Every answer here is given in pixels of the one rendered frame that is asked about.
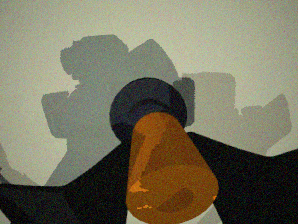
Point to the orange tapered knob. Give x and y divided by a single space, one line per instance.
169 181

